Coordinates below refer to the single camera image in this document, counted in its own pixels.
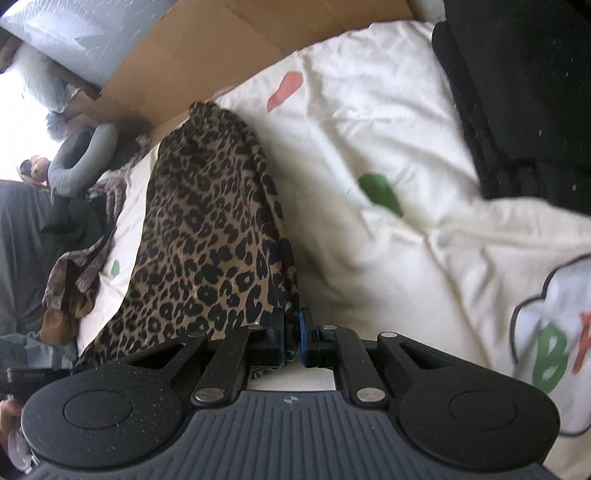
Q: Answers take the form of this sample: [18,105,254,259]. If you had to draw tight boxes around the grey plastic-wrapped mattress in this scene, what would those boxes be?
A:
[0,0,181,88]

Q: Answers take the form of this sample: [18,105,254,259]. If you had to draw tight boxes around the cream printed bed sheet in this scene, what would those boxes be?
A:
[76,21,591,480]

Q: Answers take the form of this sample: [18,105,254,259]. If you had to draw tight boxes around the black garment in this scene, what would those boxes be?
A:
[41,194,105,273]

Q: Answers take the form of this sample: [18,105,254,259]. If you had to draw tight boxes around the brown garment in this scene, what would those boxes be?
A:
[39,286,100,344]

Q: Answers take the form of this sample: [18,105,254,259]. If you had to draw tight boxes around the leopard print pants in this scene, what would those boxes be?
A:
[74,100,301,370]

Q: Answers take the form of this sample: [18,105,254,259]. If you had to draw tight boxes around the brown cardboard sheet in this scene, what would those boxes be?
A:
[62,0,416,141]

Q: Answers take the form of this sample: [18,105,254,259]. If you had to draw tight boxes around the dark grey pillow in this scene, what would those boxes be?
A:
[0,180,102,335]

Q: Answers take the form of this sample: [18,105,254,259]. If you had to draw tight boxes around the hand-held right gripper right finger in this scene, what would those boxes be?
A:
[298,308,462,407]

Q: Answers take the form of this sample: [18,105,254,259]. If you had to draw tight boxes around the person's left hand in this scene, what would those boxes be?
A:
[0,399,23,439]

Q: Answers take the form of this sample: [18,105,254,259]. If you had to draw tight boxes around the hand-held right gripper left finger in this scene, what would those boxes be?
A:
[127,307,287,407]

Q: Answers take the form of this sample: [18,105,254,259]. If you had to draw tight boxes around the floral patterned garment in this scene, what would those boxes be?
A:
[41,138,160,319]

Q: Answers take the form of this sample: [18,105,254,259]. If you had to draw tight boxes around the grey neck pillow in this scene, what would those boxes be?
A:
[46,122,120,195]

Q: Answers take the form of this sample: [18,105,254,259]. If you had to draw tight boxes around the blue-grey garment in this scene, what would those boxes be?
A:
[0,332,79,370]

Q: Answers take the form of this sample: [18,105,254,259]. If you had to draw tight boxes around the folded black clothes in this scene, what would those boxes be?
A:
[431,0,591,213]

